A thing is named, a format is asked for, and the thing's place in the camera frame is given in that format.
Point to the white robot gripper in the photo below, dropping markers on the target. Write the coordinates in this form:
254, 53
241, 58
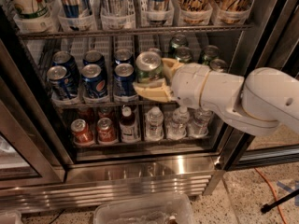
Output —
188, 84

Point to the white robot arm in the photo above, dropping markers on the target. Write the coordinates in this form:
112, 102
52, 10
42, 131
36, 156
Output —
256, 104

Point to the green soda can middle row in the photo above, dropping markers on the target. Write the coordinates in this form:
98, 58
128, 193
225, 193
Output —
183, 54

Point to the blue pepsi can front right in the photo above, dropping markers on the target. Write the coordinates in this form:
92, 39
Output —
124, 76

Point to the blue pepsi can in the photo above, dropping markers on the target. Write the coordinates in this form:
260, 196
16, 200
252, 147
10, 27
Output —
94, 57
94, 80
68, 61
123, 56
62, 82
124, 76

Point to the blue pepsi can rear right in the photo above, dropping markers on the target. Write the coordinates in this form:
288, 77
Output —
123, 56

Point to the clear water bottle middle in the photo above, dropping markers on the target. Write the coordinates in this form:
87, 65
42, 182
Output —
177, 126

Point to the clear water bottle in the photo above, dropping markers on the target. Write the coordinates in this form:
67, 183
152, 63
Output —
154, 124
198, 126
177, 126

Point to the blue pepsi can front middle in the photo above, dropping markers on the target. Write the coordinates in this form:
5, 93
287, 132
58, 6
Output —
94, 80

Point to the red soda can rear right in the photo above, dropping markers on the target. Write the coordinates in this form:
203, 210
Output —
105, 112

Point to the red soda can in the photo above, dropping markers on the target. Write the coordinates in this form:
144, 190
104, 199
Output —
105, 112
81, 131
106, 131
87, 114

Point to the blue pepsi can rear middle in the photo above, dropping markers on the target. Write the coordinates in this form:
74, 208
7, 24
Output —
94, 57

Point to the red soda can front right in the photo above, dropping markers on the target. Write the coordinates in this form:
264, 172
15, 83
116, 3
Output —
106, 131

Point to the red soda can rear left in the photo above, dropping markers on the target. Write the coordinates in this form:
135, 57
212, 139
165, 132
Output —
87, 114

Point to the red soda can front left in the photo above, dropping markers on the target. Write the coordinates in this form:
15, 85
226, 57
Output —
81, 131

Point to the gold tall can right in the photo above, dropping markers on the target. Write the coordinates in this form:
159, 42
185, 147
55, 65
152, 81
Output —
229, 12

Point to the stainless steel fridge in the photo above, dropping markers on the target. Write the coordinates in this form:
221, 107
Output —
63, 175

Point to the blue pepsi can rear left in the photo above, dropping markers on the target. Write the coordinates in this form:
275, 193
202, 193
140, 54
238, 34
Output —
68, 61

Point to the blue pepsi can front left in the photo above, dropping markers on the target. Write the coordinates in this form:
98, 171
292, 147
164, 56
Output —
62, 82

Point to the glass fridge door right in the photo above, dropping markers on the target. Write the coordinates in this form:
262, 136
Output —
272, 41

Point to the white tall can top shelf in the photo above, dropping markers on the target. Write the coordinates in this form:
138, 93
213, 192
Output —
31, 9

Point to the clear water bottle left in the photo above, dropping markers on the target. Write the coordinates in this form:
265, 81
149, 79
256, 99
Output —
154, 124

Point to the clear water bottle right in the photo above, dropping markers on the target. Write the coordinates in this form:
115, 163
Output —
198, 126

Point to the brown drink bottle white label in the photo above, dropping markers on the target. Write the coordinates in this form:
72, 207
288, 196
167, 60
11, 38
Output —
128, 125

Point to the clear plastic bin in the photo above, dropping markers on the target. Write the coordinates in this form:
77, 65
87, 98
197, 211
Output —
150, 209

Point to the black stand leg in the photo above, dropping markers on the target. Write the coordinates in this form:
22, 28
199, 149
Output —
267, 207

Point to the small clear container corner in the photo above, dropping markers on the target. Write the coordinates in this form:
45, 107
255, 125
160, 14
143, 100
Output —
11, 217

